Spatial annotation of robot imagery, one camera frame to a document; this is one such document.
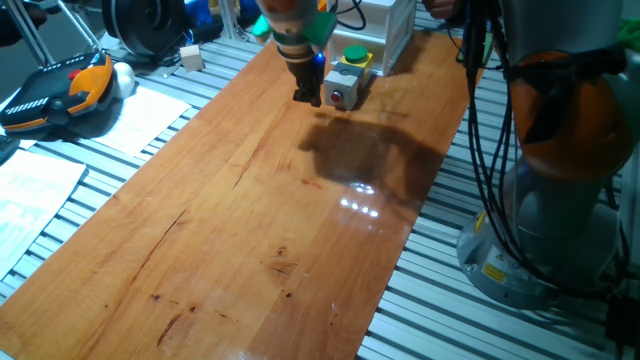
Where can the black filament spool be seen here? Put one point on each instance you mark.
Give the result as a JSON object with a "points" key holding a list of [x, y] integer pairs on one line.
{"points": [[145, 25]]}

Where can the aluminium frame strut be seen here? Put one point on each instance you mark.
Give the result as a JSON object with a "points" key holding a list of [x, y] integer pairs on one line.
{"points": [[80, 25], [30, 35]]}

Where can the yellow box with green button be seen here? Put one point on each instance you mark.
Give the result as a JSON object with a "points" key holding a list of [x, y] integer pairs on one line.
{"points": [[356, 53]]}

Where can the grey box with red button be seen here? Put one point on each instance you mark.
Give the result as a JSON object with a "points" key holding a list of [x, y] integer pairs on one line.
{"points": [[345, 80]]}

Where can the small wooden cube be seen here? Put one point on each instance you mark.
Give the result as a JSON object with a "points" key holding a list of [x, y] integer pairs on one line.
{"points": [[192, 57]]}

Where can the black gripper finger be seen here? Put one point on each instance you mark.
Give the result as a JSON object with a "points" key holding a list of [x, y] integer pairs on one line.
{"points": [[301, 96], [315, 99]]}

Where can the green cloth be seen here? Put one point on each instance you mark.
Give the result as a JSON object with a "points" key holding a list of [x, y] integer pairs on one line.
{"points": [[630, 32]]}

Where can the white paper sheet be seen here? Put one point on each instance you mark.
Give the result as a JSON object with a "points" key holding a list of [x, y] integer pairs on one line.
{"points": [[30, 205], [142, 120]]}

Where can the aluminium frame post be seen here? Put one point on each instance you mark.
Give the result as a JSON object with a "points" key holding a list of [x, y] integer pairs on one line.
{"points": [[227, 17]]}

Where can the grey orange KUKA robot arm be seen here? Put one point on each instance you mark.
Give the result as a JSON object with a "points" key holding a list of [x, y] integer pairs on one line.
{"points": [[565, 125]]}

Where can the bare human hand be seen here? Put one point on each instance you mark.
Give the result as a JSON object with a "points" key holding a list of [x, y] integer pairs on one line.
{"points": [[440, 7]]}

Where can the glossy wooden board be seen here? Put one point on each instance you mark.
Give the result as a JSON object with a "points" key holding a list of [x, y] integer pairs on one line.
{"points": [[225, 225]]}

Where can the black orange teach pendant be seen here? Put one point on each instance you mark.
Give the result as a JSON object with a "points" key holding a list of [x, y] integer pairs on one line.
{"points": [[50, 95]]}

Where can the white plastic drawer unit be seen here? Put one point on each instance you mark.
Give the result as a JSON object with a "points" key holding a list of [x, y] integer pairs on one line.
{"points": [[390, 30]]}

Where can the green printed camera mount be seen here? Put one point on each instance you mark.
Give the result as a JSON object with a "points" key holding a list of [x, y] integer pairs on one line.
{"points": [[322, 27]]}

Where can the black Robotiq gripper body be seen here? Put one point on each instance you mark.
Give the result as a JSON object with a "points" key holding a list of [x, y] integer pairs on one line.
{"points": [[307, 75]]}

